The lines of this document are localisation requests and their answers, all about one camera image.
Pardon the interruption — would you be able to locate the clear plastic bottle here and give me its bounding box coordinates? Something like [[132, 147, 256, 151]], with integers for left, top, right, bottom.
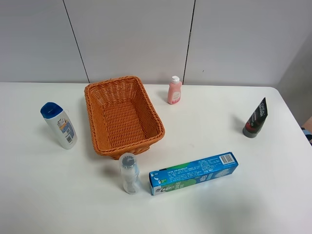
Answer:
[[118, 153, 140, 195]]

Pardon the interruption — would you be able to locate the orange wicker basket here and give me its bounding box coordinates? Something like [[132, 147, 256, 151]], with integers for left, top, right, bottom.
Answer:
[[84, 76, 165, 160]]

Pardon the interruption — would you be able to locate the blue toothpaste box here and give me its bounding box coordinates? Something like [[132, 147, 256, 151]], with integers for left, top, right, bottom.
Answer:
[[149, 152, 238, 196]]

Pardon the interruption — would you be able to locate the patterned object at edge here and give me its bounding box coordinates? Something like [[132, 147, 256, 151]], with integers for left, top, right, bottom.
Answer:
[[301, 127, 312, 145]]

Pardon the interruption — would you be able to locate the pink lotion bottle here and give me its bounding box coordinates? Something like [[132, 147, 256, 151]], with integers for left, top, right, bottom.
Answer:
[[167, 76, 182, 104]]

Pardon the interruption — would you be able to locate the black cosmetic tube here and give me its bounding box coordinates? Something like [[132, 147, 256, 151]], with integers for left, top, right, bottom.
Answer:
[[242, 98, 268, 138]]

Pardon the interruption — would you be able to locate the white blue-capped shampoo bottle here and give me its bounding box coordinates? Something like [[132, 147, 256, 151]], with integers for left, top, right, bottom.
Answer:
[[40, 102, 78, 150]]

